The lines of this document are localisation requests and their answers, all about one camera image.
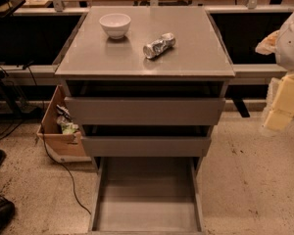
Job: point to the crushed silver can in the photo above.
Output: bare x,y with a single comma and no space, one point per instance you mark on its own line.
159,46

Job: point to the grey drawer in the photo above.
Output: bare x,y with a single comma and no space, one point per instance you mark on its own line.
146,196
123,102
146,140

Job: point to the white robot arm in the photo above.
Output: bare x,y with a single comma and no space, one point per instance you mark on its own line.
280,102

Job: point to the grey top drawer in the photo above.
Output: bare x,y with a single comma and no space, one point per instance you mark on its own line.
123,102

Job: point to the grey drawer cabinet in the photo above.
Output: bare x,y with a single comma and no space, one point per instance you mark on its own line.
198,53

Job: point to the white ceramic bowl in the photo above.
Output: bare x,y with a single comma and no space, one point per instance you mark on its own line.
115,25

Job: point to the grey metal rail frame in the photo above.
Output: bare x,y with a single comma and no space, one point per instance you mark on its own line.
37,27

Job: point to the crumpled trash in box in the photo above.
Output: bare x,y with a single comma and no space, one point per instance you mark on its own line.
65,121

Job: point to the black shoe lower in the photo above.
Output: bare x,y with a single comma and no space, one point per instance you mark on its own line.
0,212

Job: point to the yellow foam padded gripper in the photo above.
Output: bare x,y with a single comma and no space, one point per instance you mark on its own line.
291,44

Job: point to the grey bottom drawer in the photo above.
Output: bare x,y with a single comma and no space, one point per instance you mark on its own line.
146,196

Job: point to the brown cardboard box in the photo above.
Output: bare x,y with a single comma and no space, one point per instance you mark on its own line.
64,148

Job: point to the grey middle drawer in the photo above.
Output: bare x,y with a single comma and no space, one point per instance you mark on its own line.
146,140

